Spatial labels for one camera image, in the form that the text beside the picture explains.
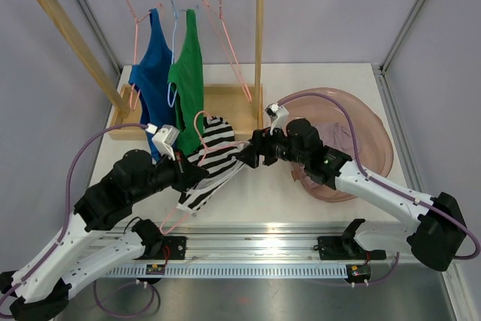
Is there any green tank top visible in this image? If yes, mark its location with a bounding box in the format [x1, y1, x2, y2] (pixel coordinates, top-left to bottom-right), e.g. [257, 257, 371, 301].
[168, 9, 204, 155]

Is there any aluminium frame post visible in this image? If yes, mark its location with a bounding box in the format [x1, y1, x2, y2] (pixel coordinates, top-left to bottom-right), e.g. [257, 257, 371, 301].
[75, 0, 123, 77]
[379, 0, 428, 76]

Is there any light blue wire hanger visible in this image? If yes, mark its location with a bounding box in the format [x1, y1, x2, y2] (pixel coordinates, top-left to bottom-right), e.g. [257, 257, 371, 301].
[167, 0, 179, 108]

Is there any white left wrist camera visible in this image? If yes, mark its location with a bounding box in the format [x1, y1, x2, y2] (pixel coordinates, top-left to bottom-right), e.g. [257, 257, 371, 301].
[146, 123, 180, 161]

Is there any blue tank top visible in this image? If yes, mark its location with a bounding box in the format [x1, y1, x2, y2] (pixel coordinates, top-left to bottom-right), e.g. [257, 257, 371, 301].
[128, 8, 176, 162]

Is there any black white striped tank top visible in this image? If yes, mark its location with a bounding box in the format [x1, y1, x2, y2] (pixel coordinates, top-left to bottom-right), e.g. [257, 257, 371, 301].
[175, 114, 251, 213]

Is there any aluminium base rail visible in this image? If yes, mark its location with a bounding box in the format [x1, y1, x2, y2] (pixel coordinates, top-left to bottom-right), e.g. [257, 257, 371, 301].
[67, 223, 425, 280]

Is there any purple cable loop on floor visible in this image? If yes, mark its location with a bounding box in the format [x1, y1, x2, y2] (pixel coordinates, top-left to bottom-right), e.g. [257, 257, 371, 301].
[92, 281, 162, 316]

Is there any pale pink tank top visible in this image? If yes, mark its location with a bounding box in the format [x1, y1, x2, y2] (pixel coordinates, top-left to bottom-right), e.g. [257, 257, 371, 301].
[300, 121, 362, 194]

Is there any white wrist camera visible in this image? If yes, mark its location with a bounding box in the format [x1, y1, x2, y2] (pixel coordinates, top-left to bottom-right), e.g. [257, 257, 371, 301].
[265, 103, 289, 135]
[146, 123, 180, 161]

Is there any aluminium frame post right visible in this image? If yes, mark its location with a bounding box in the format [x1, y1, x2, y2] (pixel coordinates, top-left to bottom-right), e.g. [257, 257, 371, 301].
[379, 0, 428, 76]

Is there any pink hanger under blue top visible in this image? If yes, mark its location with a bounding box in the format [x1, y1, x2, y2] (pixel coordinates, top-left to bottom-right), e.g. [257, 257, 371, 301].
[125, 0, 163, 111]

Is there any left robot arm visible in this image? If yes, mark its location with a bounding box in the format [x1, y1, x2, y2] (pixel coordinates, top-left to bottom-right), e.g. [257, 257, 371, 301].
[1, 150, 209, 320]

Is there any wooden clothes rack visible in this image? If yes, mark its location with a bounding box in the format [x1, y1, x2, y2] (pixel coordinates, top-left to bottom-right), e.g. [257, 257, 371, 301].
[36, 0, 265, 141]

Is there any pink translucent plastic basin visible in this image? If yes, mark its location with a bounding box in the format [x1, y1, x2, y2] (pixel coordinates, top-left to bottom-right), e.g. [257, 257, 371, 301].
[277, 86, 395, 202]

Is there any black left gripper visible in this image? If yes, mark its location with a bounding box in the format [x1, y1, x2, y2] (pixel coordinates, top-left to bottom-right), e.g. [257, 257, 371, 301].
[129, 147, 210, 204]

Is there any pink wire hanger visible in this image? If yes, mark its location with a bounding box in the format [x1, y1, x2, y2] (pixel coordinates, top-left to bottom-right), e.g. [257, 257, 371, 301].
[202, 0, 253, 103]

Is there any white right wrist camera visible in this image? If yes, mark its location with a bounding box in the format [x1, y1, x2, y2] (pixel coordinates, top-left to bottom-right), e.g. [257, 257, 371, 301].
[265, 103, 289, 135]

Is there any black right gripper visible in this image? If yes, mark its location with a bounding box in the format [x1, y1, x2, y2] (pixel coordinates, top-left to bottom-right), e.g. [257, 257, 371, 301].
[237, 123, 309, 168]

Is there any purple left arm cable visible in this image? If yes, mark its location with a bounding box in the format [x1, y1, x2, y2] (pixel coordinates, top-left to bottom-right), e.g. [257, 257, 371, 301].
[0, 123, 150, 314]

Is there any aluminium frame post left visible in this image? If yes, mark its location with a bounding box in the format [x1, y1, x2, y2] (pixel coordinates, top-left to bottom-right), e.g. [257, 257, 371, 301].
[75, 0, 123, 77]

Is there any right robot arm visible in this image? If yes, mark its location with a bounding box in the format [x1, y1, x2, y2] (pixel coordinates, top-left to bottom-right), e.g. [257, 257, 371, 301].
[177, 117, 470, 271]

